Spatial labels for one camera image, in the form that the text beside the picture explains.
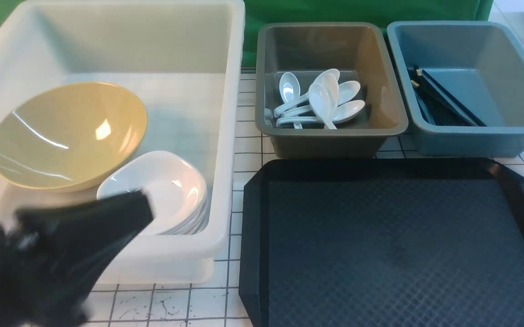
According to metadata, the white square sauce dish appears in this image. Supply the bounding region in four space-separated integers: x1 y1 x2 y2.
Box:
96 151 208 236

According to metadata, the yellow noodle bowl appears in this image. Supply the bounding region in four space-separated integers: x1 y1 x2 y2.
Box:
0 81 148 192

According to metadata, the white soup spoon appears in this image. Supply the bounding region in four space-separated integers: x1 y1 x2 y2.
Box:
308 83 337 130

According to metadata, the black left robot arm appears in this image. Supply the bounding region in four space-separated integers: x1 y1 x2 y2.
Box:
0 190 153 327

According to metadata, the white spoon in bin left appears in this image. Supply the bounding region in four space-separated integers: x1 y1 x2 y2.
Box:
275 72 307 118

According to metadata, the stack of white dishes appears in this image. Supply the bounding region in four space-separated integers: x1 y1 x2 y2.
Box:
155 199 208 235

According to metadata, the white spoon in bin bottom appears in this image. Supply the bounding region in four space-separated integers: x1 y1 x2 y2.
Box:
275 100 366 129

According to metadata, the white spoon in bin centre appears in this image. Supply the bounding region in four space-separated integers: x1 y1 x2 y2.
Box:
320 72 339 116

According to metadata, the white spoon in bin top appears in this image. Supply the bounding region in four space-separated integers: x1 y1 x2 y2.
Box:
274 69 340 118

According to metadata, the large white plastic tub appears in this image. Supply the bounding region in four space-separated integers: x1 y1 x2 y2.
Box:
0 0 245 284

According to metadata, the grey-brown spoon bin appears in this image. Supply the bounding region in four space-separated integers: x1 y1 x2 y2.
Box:
254 22 409 159

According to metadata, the black plastic serving tray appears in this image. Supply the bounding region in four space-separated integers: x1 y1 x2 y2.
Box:
238 158 524 327

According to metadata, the black chopsticks pile in bin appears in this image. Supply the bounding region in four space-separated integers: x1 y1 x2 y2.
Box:
409 66 486 127

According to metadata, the blue-grey chopstick bin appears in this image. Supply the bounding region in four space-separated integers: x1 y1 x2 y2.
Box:
387 21 524 158

